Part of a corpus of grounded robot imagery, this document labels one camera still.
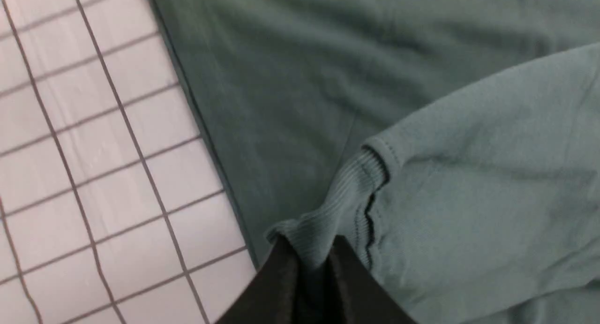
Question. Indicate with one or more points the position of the green long-sleeved shirt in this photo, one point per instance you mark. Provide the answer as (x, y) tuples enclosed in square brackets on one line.
[(453, 143)]

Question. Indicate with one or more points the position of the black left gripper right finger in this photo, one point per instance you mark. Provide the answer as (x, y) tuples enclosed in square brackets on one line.
[(354, 296)]

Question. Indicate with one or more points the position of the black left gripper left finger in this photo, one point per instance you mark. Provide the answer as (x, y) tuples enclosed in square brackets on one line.
[(270, 297)]

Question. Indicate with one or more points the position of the white grid tablecloth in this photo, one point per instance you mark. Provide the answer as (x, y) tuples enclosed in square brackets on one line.
[(111, 209)]

